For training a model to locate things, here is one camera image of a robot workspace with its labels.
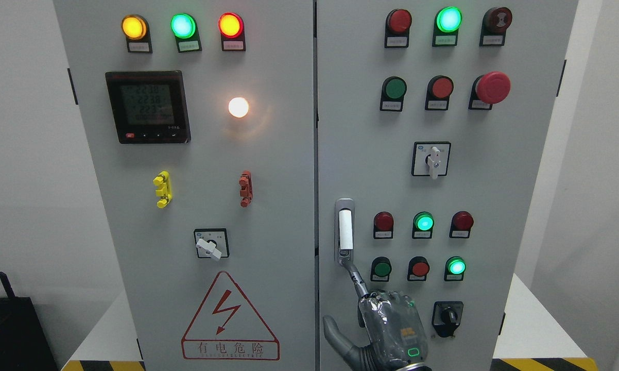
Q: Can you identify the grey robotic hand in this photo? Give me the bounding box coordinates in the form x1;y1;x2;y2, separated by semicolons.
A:
323;259;431;370

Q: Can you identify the silver door handle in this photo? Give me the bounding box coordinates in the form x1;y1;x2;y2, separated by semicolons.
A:
334;198;355;267

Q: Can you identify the grey right cabinet door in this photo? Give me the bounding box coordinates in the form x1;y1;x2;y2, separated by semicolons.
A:
316;1;578;370

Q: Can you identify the grey cabinet door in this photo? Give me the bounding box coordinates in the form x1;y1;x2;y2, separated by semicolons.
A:
54;1;316;370
316;1;578;370

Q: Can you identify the grey left cabinet door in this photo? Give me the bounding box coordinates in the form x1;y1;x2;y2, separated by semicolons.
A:
54;1;316;370

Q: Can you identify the red push button lower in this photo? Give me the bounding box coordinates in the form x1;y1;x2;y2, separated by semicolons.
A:
406;256;430;282

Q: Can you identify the red push button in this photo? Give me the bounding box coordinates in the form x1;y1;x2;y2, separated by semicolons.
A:
406;256;430;282
425;75;454;111

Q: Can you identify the green lit push button lower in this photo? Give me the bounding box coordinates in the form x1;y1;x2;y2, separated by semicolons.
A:
443;256;467;282

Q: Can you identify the dark red indicator middle left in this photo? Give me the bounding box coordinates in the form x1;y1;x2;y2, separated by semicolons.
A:
373;211;394;239

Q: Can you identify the dark red indicator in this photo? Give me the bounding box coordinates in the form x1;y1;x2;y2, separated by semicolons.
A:
449;211;474;238
373;211;394;239

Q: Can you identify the green lit indicator middle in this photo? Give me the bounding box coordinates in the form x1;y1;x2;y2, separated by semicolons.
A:
411;211;434;239

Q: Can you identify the green lit indicator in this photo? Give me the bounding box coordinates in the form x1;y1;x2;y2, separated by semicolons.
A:
411;211;434;239
432;6;462;47

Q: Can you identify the dark red indicator middle right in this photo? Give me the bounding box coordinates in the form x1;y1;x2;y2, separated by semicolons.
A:
449;211;474;238

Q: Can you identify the white platform with hazard stripes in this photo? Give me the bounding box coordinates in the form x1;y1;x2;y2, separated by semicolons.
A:
62;276;598;370

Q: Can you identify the red electric warning sticker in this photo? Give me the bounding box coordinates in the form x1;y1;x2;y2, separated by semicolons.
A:
181;272;280;361

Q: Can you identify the red terminal connector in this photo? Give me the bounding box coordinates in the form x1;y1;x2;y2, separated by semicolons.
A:
238;171;253;208

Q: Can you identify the green push button upper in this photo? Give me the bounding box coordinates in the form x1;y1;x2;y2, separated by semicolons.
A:
380;76;407;112

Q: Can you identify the red push button upper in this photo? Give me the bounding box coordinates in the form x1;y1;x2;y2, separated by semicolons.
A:
425;75;454;111

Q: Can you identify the red emergency stop button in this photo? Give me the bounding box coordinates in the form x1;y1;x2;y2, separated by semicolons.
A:
468;71;511;111

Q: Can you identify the yellow terminal connector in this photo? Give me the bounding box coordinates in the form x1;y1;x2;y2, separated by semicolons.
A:
152;171;173;209

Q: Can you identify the white lit indicator lamp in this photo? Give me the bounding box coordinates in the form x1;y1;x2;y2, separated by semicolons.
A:
228;96;250;119

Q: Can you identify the red indicator light top right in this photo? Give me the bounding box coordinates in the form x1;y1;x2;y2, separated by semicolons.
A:
384;9;412;48

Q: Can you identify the green lit indicator top right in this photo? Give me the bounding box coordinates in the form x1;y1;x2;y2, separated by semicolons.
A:
432;6;462;47

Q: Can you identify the black red buzzer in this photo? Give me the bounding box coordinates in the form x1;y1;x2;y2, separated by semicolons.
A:
479;7;513;47

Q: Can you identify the black digital power meter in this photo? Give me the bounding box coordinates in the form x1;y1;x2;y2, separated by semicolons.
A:
105;70;191;145

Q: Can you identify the red lit indicator light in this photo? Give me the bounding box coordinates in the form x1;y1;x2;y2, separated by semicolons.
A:
218;12;246;52

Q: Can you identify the black box with antenna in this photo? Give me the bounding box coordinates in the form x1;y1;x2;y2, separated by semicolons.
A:
0;272;59;370

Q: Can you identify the green indicator light top left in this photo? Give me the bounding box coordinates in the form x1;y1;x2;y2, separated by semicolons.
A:
170;13;203;53

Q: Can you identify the yellow indicator light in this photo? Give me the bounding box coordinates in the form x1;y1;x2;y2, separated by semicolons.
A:
121;14;152;54

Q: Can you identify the black rotary knob switch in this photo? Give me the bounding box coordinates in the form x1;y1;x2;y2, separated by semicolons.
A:
432;301;464;338

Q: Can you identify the white rotary selector switch upper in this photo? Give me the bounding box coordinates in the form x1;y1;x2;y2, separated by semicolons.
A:
411;141;451;179

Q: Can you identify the white rotary selector switch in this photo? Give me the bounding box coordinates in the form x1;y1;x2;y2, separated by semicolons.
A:
194;228;230;261
411;141;451;179

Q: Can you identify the white rotary selector switch left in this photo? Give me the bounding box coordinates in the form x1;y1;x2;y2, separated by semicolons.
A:
194;228;230;261

